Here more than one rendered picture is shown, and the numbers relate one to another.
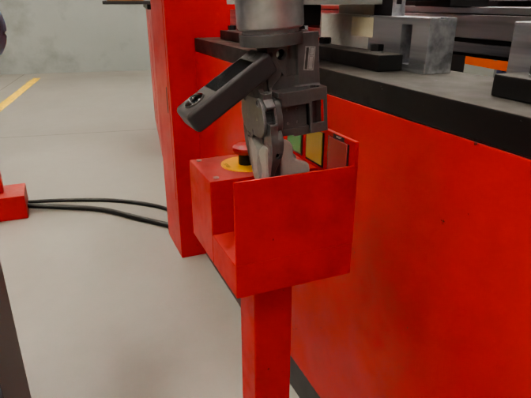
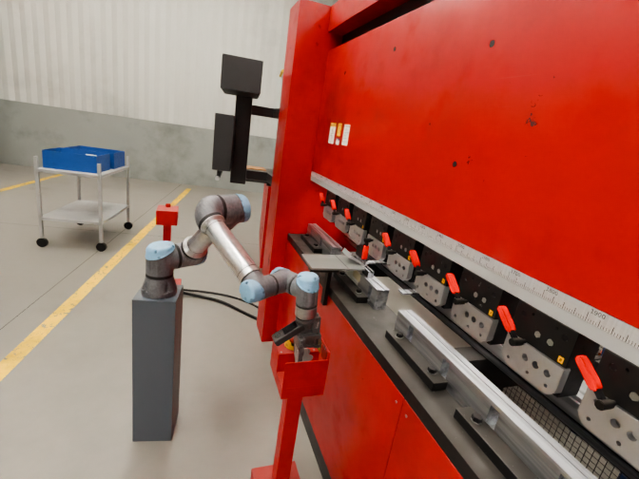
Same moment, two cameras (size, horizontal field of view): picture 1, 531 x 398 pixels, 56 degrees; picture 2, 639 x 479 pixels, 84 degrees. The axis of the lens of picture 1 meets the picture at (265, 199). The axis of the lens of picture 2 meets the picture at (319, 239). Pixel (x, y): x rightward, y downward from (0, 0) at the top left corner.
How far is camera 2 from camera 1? 0.78 m
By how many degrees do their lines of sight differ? 6
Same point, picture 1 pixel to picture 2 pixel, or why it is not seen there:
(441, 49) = (381, 300)
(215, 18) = (300, 224)
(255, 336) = (286, 411)
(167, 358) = (245, 401)
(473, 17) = not seen: hidden behind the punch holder
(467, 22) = not seen: hidden behind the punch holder
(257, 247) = (290, 383)
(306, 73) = (316, 329)
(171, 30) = (277, 228)
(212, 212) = (278, 364)
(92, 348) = (209, 389)
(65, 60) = (208, 179)
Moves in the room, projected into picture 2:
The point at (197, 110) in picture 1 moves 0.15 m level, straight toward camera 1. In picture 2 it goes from (278, 340) to (275, 369)
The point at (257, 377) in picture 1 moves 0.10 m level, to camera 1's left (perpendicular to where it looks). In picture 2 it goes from (284, 426) to (259, 421)
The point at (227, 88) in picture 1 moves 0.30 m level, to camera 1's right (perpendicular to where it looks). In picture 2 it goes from (288, 334) to (377, 349)
